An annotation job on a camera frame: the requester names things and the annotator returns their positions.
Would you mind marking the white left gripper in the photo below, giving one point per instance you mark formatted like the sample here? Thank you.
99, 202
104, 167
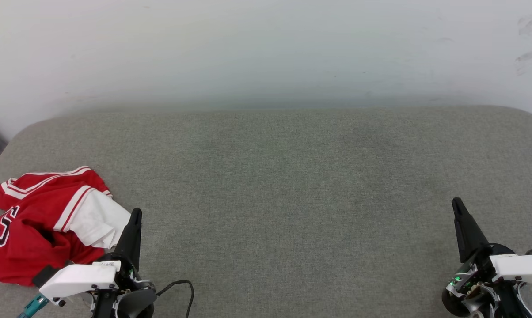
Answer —
80, 278

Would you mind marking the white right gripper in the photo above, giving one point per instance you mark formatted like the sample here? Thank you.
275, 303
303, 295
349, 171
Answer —
522, 267

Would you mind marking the red white basketball jersey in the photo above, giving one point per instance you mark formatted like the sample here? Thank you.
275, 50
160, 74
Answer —
27, 247

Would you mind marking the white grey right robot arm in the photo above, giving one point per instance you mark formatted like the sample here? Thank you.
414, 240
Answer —
462, 304

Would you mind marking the grey fabric sofa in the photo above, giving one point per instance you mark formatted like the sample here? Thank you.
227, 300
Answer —
292, 198

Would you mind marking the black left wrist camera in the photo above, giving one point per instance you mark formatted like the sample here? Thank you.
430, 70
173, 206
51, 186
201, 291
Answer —
45, 274

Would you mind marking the teal left camera plug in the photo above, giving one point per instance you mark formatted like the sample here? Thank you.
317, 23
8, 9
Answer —
34, 304

